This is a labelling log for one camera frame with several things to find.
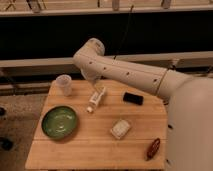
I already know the green ceramic bowl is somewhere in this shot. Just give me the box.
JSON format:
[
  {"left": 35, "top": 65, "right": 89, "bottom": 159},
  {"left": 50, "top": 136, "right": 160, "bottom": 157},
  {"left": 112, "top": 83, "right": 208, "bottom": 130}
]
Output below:
[{"left": 41, "top": 106, "right": 78, "bottom": 140}]

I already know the pale ceramic cup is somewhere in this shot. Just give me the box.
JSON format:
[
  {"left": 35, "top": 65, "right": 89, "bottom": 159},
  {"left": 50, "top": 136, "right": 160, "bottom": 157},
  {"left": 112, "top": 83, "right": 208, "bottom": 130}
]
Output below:
[{"left": 56, "top": 74, "right": 72, "bottom": 96}]

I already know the black rectangular box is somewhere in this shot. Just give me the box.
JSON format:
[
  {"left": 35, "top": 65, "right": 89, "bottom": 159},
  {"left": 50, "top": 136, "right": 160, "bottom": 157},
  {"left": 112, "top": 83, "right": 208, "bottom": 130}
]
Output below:
[{"left": 123, "top": 92, "right": 143, "bottom": 105}]

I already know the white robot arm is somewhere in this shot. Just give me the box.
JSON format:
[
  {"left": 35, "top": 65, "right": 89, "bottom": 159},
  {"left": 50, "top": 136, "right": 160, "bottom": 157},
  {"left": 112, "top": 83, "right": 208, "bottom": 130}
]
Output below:
[{"left": 73, "top": 38, "right": 213, "bottom": 171}]

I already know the brown red oblong object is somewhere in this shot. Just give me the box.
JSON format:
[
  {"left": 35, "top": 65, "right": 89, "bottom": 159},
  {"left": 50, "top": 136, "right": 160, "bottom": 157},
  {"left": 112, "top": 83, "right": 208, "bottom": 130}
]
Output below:
[{"left": 146, "top": 138, "right": 160, "bottom": 161}]

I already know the white wrapped block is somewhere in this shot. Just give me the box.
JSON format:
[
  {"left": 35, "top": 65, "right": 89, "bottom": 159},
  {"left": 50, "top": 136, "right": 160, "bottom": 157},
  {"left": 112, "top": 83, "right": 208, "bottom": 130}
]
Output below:
[{"left": 110, "top": 119, "right": 131, "bottom": 139}]

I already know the black hanging cable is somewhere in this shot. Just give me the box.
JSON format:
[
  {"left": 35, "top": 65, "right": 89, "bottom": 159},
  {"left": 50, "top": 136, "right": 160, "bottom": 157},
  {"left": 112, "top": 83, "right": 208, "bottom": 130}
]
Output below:
[{"left": 113, "top": 3, "right": 135, "bottom": 60}]

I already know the white bottle lying down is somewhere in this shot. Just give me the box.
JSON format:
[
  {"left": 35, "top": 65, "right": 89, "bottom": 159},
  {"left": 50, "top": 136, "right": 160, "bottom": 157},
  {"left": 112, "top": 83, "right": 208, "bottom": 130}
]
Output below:
[{"left": 87, "top": 87, "right": 106, "bottom": 113}]

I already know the wooden table top board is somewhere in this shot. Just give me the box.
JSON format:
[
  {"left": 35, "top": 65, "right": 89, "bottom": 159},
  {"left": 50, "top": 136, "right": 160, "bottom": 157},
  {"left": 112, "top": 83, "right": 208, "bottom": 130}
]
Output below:
[{"left": 25, "top": 80, "right": 167, "bottom": 170}]

